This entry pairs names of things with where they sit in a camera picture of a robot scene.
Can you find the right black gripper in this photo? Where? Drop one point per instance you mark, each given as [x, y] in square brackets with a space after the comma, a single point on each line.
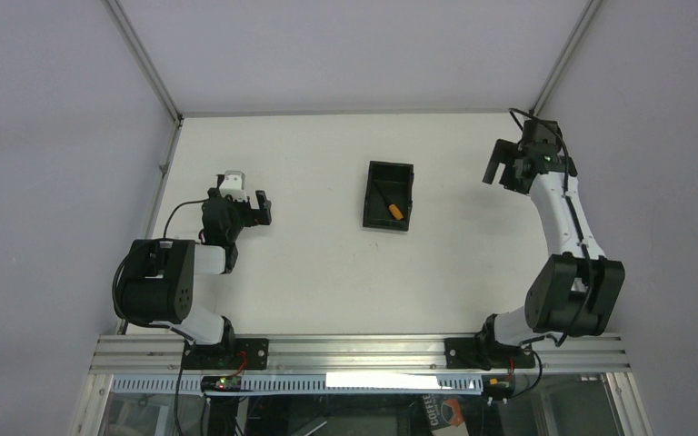
[506, 170]

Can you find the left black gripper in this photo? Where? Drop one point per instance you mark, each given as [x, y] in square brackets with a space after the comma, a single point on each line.
[250, 213]

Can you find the orange handled screwdriver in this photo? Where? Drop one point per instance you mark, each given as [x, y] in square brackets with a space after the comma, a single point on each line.
[392, 208]

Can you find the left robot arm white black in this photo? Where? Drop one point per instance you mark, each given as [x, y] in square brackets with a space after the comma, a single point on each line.
[153, 286]

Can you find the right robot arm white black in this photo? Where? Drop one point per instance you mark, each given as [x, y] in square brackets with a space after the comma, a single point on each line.
[576, 290]

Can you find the black plastic bin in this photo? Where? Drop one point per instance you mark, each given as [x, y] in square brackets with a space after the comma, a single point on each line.
[396, 180]

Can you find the coffee labelled box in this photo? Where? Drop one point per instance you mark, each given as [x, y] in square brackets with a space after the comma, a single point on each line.
[442, 411]

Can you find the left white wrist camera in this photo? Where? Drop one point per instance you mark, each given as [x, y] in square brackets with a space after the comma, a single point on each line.
[231, 186]

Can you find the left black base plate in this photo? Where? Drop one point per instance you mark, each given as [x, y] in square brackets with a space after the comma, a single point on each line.
[250, 353]

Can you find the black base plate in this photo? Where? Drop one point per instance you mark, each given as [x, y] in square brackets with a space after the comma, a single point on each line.
[250, 353]
[474, 353]

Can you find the white slotted cable duct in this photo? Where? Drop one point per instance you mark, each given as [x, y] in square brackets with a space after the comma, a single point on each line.
[295, 384]

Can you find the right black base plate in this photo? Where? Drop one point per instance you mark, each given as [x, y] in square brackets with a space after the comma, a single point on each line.
[474, 353]

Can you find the aluminium mounting rail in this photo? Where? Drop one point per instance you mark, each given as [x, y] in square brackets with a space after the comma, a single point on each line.
[315, 354]

